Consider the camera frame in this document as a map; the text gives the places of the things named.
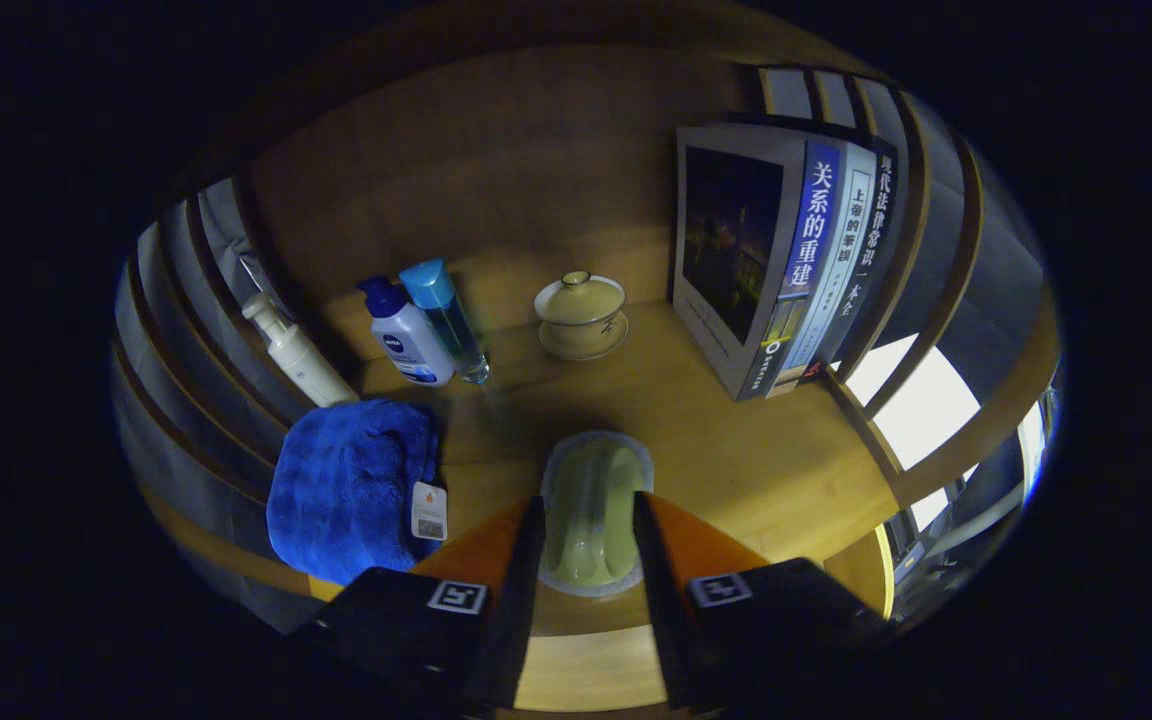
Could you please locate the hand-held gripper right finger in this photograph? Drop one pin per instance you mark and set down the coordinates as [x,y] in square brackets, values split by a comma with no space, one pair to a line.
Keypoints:
[661,600]

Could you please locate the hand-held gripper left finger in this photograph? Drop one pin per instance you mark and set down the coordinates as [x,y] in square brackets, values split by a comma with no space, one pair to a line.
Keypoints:
[516,600]

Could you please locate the green brush with white sponge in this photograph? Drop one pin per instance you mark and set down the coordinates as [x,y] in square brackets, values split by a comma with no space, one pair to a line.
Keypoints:
[591,510]

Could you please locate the wooden countertop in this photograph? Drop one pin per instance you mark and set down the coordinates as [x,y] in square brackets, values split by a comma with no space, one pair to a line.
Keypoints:
[736,450]

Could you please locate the wooden cabinet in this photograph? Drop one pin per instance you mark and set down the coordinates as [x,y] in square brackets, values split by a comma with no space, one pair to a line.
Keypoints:
[496,150]

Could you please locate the blue towel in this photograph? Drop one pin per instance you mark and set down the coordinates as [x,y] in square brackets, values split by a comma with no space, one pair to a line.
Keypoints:
[346,490]

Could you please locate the beige saucer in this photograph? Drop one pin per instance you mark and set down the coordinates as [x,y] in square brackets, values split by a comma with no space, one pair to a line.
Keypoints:
[581,351]

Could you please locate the white bottle with blue cap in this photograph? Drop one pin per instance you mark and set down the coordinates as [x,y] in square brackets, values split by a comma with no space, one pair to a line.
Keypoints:
[411,345]

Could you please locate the beige lidded tea cup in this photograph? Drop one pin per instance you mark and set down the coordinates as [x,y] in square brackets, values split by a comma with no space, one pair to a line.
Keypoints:
[579,300]

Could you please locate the clear teal bottle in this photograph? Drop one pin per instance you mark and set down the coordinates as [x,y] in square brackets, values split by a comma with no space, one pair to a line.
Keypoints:
[441,300]

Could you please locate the white pump bottle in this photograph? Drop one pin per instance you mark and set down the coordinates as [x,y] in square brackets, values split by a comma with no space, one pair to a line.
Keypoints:
[306,365]

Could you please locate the blue spine book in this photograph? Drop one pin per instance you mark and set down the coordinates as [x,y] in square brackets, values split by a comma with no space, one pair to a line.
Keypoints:
[726,240]

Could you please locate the pale spine book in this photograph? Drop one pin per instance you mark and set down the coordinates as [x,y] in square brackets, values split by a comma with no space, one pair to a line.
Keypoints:
[841,260]

